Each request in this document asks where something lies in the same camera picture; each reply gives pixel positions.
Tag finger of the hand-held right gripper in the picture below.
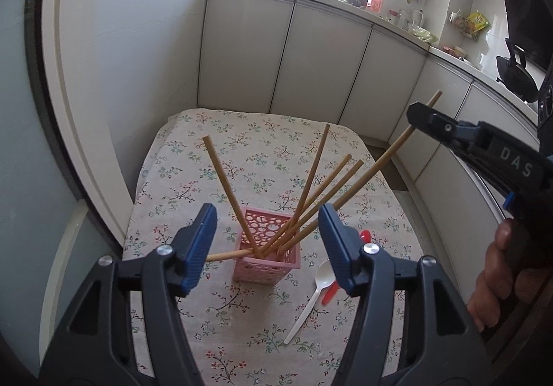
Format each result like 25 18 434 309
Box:
406 102 480 153

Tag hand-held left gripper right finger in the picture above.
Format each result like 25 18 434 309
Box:
317 203 495 386

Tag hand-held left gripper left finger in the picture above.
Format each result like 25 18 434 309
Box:
39 203 218 386

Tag pink perforated plastic basket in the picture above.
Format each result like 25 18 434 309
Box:
232 207 302 286

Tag slender bamboo chopstick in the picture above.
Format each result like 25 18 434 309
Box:
276 90 442 253

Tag person's right hand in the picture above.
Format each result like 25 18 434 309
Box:
469 219 525 332

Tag white plastic spoon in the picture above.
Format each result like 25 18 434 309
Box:
283 260 337 346

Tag red plastic spoon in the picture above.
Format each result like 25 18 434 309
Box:
322 229 373 305

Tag black wok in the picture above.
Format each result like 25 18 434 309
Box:
496 38 543 104

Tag green vegetables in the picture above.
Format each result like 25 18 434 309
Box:
410 27 439 45

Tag yellow snack packet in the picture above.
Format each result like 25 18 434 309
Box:
464 11 491 32

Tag floral tablecloth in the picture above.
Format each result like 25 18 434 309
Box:
122 108 422 386

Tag row of white cabinet doors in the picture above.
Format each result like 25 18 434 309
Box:
196 0 541 266

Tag frosted glass sliding door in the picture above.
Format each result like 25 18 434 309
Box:
0 0 126 326

